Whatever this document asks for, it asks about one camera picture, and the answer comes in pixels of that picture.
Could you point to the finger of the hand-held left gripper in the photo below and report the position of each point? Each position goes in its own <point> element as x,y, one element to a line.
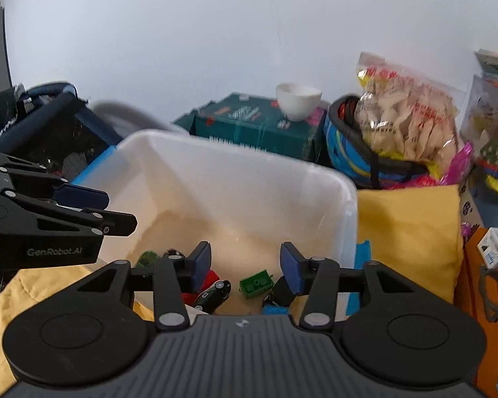
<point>81,197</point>
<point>108,223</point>

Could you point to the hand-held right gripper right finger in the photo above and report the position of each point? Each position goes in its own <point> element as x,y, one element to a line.
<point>290,267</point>

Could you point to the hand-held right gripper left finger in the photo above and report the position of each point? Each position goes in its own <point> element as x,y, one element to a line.
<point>201,263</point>

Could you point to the red long toy brick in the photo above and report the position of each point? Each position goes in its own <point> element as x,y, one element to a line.
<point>207,281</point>

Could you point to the black toy block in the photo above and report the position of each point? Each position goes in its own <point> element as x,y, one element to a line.
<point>283,290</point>

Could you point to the green studded toy brick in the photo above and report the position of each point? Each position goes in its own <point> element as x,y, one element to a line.
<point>255,282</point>

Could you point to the dark green toy piece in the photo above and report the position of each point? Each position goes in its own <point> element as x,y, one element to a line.
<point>147,259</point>

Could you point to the white plastic storage bin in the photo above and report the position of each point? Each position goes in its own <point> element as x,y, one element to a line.
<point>232,182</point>

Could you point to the dark blue mesh bag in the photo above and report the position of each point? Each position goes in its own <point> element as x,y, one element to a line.
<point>66,132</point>

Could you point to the black cloth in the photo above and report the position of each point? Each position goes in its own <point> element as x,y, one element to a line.
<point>2,110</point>

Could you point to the yellow cloth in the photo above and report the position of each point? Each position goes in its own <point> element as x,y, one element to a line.
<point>406,232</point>

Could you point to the teal cardboard box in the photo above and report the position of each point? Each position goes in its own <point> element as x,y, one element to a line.
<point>253,126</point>

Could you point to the white bowl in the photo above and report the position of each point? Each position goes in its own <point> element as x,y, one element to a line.
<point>298,99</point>

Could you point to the snack bag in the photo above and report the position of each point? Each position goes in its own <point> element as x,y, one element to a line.
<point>406,116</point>

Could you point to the pink cellophane wrap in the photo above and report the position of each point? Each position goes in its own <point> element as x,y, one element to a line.
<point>456,166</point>

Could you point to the small white box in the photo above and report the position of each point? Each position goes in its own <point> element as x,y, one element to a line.
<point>496,246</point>

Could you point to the clear toy package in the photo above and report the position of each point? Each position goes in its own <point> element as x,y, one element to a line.
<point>487,132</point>

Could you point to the stack of books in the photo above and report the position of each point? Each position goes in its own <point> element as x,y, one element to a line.
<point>494,60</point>

